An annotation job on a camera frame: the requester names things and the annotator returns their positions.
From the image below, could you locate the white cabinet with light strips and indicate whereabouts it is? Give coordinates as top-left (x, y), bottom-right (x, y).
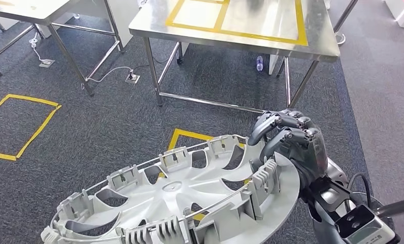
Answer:
top-left (383, 0), bottom-right (404, 30)

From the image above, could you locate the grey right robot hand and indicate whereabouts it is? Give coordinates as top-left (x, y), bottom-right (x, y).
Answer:
top-left (247, 108), bottom-right (329, 189)

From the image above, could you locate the grey metal rod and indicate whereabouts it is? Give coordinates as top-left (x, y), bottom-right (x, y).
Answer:
top-left (376, 196), bottom-right (404, 219)

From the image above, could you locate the yellow floor tape square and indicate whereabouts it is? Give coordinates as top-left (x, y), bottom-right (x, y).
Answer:
top-left (0, 94), bottom-right (63, 162)

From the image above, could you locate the steel frame table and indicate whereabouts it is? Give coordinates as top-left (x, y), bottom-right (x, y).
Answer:
top-left (0, 0), bottom-right (126, 98)

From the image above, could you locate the steel workbench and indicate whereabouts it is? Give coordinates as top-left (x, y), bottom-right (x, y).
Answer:
top-left (129, 0), bottom-right (341, 114)

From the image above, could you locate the white board panel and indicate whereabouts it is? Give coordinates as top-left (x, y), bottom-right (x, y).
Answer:
top-left (104, 0), bottom-right (148, 48)

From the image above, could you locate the white power cable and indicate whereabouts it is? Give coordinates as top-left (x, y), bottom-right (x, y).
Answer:
top-left (28, 32), bottom-right (48, 63)
top-left (81, 66), bottom-right (134, 89)

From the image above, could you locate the grey plastic wheel hubcap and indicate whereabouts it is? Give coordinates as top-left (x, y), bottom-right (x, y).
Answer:
top-left (40, 134), bottom-right (301, 244)

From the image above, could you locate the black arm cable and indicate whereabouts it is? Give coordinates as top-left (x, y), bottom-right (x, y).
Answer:
top-left (344, 172), bottom-right (373, 213)

